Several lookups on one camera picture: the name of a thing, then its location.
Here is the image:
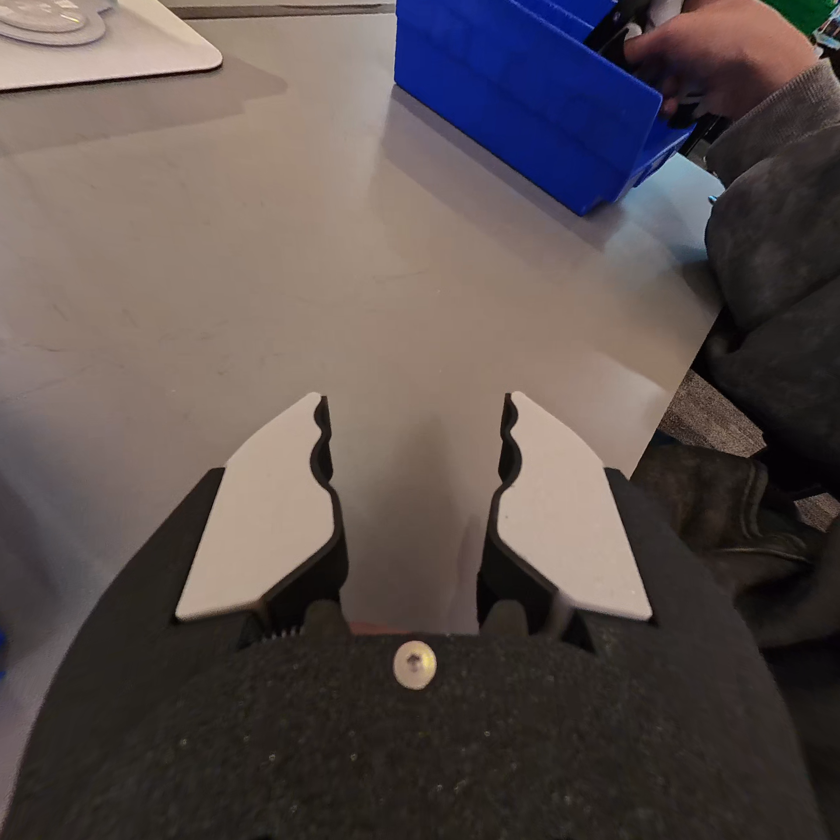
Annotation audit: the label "green box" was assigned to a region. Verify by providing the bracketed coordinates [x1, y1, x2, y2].
[764, 0, 837, 37]

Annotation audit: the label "grey desk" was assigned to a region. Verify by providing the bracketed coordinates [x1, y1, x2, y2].
[0, 0, 726, 637]

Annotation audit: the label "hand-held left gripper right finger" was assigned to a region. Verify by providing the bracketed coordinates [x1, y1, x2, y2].
[477, 392, 654, 647]

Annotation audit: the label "white document stand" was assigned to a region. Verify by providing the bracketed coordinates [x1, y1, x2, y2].
[0, 0, 224, 93]

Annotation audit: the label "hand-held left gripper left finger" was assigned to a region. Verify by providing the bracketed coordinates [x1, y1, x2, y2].
[174, 392, 349, 647]

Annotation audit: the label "person's right hand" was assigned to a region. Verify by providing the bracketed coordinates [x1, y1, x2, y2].
[623, 0, 821, 122]

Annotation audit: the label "grey hooded sweatshirt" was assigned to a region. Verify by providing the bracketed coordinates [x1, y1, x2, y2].
[633, 446, 840, 840]

